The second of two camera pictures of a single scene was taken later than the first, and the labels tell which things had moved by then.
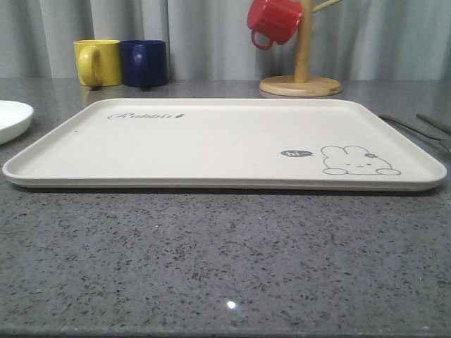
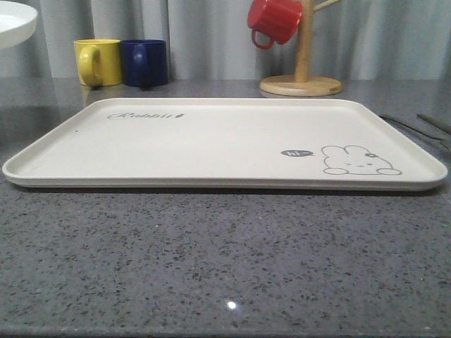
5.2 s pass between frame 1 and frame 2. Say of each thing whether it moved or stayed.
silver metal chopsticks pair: stayed
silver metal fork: stayed
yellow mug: stayed
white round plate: moved
